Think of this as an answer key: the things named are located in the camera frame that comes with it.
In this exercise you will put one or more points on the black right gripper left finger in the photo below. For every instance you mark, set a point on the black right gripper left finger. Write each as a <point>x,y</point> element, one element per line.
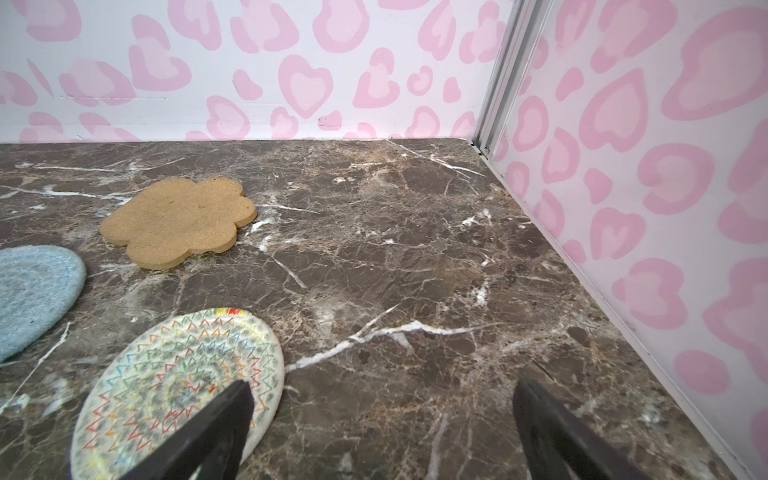
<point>209,446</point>

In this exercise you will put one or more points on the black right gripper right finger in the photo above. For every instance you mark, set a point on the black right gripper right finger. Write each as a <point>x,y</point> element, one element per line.
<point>558,445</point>

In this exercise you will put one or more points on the multicolour zigzag woven coaster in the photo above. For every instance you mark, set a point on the multicolour zigzag woven coaster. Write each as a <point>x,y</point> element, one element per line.
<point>166,376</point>

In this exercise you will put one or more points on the cork flower-shaped coaster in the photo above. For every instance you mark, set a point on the cork flower-shaped coaster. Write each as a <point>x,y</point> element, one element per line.
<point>176,218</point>

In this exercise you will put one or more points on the light blue woven coaster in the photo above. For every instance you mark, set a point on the light blue woven coaster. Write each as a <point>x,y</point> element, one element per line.
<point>39,285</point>

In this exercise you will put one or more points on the aluminium corner frame post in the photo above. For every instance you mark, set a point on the aluminium corner frame post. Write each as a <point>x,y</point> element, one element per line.
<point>525,24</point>

